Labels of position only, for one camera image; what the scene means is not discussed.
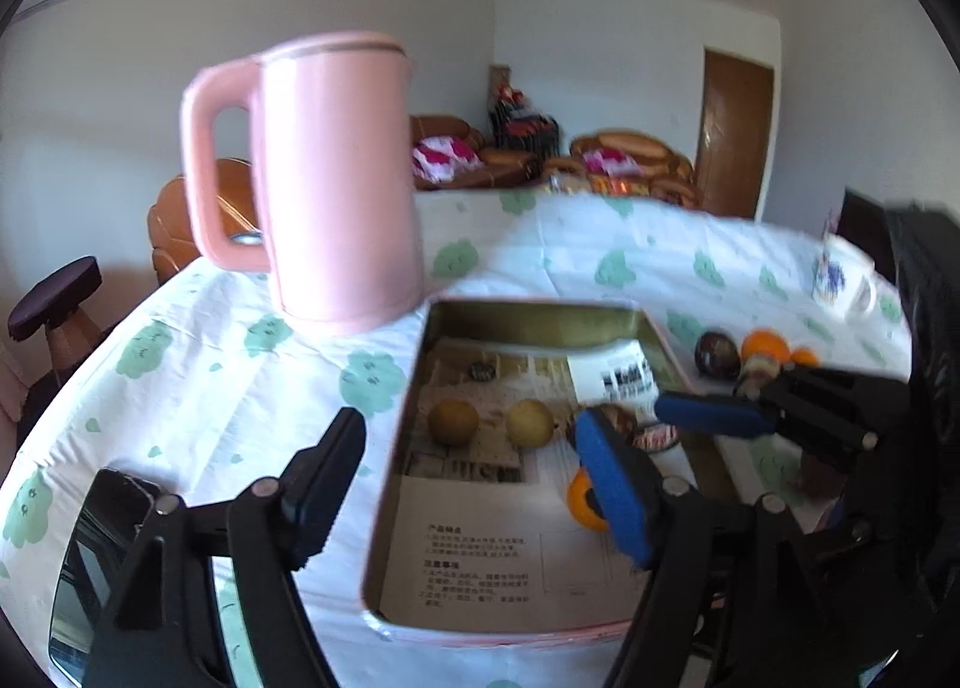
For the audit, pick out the black smartphone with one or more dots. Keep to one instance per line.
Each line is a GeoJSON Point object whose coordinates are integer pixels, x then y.
{"type": "Point", "coordinates": [90, 560]}

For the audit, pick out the dark round stool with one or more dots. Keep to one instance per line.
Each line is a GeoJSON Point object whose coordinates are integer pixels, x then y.
{"type": "Point", "coordinates": [52, 298]}

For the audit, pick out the brownish yellow round fruit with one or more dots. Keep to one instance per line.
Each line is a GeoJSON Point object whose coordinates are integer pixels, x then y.
{"type": "Point", "coordinates": [454, 423]}

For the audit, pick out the brown wooden door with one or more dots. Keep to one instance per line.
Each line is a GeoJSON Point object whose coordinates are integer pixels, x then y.
{"type": "Point", "coordinates": [731, 133]}

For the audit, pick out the black television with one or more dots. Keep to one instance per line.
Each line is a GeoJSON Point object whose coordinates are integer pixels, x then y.
{"type": "Point", "coordinates": [862, 223]}

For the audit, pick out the brown white round snack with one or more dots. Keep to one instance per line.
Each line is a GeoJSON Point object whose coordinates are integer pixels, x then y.
{"type": "Point", "coordinates": [757, 373]}

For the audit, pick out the brown leather armchair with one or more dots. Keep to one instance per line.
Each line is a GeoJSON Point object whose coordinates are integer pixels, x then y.
{"type": "Point", "coordinates": [637, 144]}

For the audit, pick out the brown leather sofa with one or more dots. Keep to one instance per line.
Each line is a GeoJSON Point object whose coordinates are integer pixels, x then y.
{"type": "Point", "coordinates": [517, 159]}

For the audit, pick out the small brown labelled jar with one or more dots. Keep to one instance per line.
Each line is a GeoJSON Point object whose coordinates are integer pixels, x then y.
{"type": "Point", "coordinates": [621, 422]}

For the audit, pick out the white cloud print tablecloth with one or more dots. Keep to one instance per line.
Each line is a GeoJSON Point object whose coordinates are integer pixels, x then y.
{"type": "Point", "coordinates": [225, 373]}

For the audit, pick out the rectangular metal tin box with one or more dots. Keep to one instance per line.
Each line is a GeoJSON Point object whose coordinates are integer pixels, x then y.
{"type": "Point", "coordinates": [525, 320]}

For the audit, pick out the large orange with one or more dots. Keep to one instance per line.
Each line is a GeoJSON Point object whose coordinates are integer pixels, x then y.
{"type": "Point", "coordinates": [765, 344]}

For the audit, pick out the white printed mug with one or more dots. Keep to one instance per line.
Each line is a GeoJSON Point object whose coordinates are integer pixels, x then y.
{"type": "Point", "coordinates": [836, 275]}

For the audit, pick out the dark purple passion fruit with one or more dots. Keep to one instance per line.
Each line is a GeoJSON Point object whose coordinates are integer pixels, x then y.
{"type": "Point", "coordinates": [716, 354]}

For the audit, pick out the pink electric kettle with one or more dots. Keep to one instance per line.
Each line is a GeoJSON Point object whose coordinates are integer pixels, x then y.
{"type": "Point", "coordinates": [330, 193]}

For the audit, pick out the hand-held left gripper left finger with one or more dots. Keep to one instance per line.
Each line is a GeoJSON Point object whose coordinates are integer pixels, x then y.
{"type": "Point", "coordinates": [319, 500]}

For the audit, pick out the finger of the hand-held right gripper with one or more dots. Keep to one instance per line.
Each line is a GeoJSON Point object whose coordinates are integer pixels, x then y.
{"type": "Point", "coordinates": [712, 414]}

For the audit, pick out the printed paper sheet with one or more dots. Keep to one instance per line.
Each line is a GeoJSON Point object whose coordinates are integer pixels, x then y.
{"type": "Point", "coordinates": [480, 553]}

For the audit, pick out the wooden coffee table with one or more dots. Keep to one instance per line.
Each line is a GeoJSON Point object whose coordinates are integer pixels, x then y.
{"type": "Point", "coordinates": [615, 186]}

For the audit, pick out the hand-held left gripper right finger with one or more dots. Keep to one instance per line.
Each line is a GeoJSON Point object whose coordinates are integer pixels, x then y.
{"type": "Point", "coordinates": [615, 485]}

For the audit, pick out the brown leather chair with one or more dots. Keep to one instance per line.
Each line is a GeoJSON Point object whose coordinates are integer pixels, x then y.
{"type": "Point", "coordinates": [169, 230]}

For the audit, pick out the pink floral pillow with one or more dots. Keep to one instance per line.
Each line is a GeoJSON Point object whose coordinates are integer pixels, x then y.
{"type": "Point", "coordinates": [463, 152]}
{"type": "Point", "coordinates": [611, 162]}
{"type": "Point", "coordinates": [429, 163]}

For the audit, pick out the stacked dark chairs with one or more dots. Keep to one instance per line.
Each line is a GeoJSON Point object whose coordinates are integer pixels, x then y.
{"type": "Point", "coordinates": [521, 122]}

